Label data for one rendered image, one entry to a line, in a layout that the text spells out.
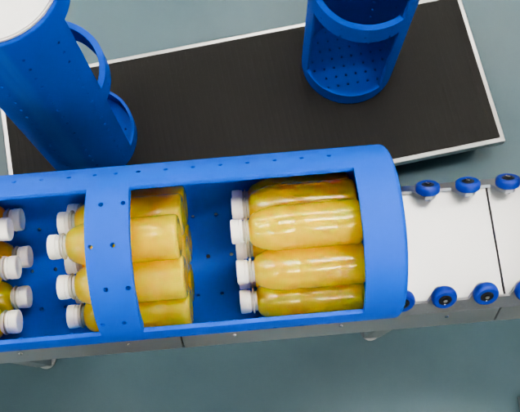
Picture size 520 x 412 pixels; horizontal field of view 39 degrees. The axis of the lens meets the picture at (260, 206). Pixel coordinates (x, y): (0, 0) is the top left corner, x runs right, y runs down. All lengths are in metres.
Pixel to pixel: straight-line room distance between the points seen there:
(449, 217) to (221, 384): 1.08
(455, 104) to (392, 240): 1.33
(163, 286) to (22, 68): 0.62
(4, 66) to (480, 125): 1.43
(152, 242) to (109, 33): 1.58
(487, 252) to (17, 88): 1.01
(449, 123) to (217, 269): 1.20
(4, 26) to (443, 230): 0.91
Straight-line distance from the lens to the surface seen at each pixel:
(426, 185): 1.40
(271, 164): 1.15
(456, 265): 1.43
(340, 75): 2.35
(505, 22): 2.73
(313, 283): 1.17
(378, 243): 1.10
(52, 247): 1.18
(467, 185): 1.41
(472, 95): 2.42
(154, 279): 1.17
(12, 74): 1.61
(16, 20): 1.50
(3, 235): 1.27
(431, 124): 2.35
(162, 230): 1.14
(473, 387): 2.37
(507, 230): 1.47
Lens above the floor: 2.29
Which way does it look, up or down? 75 degrees down
